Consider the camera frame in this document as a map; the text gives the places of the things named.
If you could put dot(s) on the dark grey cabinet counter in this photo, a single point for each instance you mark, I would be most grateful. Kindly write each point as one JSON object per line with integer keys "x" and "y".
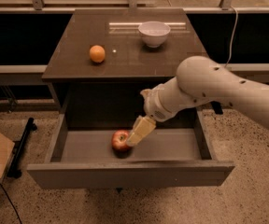
{"x": 125, "y": 47}

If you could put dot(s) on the white ceramic bowl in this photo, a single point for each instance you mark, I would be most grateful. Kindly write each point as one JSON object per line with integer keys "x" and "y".
{"x": 154, "y": 33}

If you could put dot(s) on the open grey top drawer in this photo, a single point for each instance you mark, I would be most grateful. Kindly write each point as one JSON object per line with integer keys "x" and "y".
{"x": 177, "y": 154}

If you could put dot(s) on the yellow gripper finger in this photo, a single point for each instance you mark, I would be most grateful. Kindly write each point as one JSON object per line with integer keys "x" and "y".
{"x": 142, "y": 127}

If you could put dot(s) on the orange fruit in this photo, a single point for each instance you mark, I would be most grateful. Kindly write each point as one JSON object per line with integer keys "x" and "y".
{"x": 97, "y": 54}

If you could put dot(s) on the black metal stand leg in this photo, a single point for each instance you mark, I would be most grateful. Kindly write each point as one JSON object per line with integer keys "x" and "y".
{"x": 14, "y": 170}

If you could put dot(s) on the red apple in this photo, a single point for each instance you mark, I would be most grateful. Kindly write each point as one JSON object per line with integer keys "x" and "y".
{"x": 118, "y": 141}

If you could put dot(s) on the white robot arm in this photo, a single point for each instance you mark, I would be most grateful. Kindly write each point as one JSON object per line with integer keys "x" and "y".
{"x": 199, "y": 81}

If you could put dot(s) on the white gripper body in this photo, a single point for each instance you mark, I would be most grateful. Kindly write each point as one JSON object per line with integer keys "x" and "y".
{"x": 153, "y": 104}

